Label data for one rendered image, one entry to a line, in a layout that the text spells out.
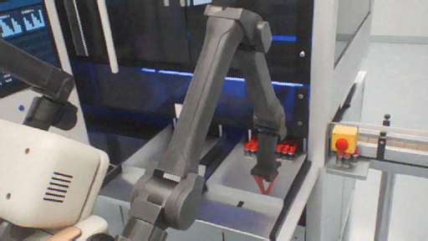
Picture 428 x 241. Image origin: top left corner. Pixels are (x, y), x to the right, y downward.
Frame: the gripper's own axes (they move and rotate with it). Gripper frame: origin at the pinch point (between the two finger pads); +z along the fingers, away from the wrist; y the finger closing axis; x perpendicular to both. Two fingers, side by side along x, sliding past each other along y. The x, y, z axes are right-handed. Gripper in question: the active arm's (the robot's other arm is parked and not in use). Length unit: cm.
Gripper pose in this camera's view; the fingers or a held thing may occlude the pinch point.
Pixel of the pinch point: (265, 193)
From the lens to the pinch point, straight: 128.9
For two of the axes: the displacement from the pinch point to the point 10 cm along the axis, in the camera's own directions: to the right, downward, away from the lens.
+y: 4.3, -2.9, 8.6
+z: 0.0, 9.5, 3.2
